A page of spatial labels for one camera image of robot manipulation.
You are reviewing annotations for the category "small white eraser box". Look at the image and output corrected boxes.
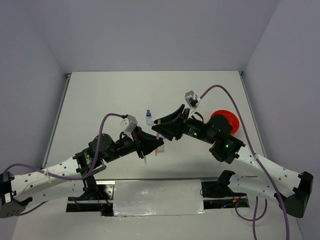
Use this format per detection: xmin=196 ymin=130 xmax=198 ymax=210
xmin=157 ymin=145 xmax=165 ymax=153

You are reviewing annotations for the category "left aluminium table rail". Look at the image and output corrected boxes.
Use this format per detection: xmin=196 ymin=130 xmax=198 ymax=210
xmin=41 ymin=73 xmax=72 ymax=169

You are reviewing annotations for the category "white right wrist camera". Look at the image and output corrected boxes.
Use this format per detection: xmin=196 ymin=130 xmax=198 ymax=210
xmin=184 ymin=90 xmax=201 ymax=118

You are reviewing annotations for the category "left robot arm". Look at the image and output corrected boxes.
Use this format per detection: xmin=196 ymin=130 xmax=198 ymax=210
xmin=0 ymin=126 xmax=164 ymax=218

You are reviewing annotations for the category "aluminium table rail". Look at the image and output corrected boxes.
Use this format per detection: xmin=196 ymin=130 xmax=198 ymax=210
xmin=238 ymin=71 xmax=266 ymax=157
xmin=41 ymin=73 xmax=72 ymax=169

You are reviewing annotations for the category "small blue cap bottle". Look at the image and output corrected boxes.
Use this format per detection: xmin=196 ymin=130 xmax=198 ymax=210
xmin=145 ymin=109 xmax=154 ymax=127

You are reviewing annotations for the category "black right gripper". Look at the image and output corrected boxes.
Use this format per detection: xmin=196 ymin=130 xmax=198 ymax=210
xmin=151 ymin=103 xmax=216 ymax=144

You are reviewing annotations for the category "right aluminium table rail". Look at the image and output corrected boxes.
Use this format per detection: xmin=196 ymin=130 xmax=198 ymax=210
xmin=238 ymin=71 xmax=266 ymax=157

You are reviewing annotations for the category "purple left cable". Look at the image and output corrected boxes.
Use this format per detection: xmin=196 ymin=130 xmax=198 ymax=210
xmin=3 ymin=113 xmax=126 ymax=216

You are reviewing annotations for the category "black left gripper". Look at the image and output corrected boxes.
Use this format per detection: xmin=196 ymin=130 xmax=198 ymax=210
xmin=104 ymin=125 xmax=164 ymax=163

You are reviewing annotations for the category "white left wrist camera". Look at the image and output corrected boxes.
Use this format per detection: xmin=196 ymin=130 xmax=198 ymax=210
xmin=120 ymin=115 xmax=138 ymax=136

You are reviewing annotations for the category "orange round organizer container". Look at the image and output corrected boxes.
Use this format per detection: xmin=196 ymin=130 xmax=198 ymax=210
xmin=210 ymin=109 xmax=240 ymax=136

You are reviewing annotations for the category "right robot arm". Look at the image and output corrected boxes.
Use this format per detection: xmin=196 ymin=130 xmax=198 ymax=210
xmin=152 ymin=104 xmax=314 ymax=218

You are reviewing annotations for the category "silver foil covered panel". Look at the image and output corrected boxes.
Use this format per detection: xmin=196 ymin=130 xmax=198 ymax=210
xmin=113 ymin=179 xmax=205 ymax=217

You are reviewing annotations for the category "orange pen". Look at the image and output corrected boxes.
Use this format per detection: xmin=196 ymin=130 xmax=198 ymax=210
xmin=155 ymin=119 xmax=161 ymax=156

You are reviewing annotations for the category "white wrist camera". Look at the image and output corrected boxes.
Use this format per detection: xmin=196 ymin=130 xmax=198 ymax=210
xmin=184 ymin=90 xmax=201 ymax=118
xmin=120 ymin=115 xmax=138 ymax=136

